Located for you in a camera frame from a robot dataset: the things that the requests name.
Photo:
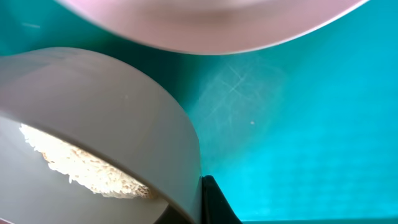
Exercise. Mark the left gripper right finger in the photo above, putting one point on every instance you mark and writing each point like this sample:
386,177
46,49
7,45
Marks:
215,207

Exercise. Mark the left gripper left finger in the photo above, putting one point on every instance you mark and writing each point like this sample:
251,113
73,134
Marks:
171,215

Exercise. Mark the cooked rice pile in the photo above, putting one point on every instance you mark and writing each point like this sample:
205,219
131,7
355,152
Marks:
84,168

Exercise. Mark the grey bowl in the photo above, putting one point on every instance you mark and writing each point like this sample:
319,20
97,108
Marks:
109,109

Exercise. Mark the large white plate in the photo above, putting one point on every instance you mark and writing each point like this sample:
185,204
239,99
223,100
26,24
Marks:
211,27

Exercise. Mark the teal plastic serving tray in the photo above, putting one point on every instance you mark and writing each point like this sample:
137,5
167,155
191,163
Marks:
302,132

